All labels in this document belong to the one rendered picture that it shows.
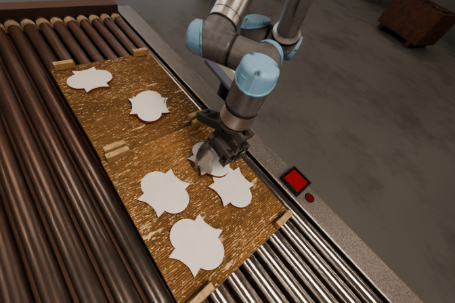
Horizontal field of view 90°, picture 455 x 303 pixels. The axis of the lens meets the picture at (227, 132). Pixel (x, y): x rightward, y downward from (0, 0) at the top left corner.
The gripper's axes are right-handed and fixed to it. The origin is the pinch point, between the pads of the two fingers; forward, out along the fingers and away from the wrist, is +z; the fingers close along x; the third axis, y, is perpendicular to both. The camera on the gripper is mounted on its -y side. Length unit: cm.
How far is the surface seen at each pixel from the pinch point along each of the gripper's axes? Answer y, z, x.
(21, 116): -39, 5, -37
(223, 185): 9.1, -0.1, -1.9
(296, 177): 19.2, 1.0, 21.4
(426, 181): 98, 89, 235
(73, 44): -70, 6, -15
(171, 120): -18.7, 2.1, -1.9
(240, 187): 12.1, -0.2, 1.8
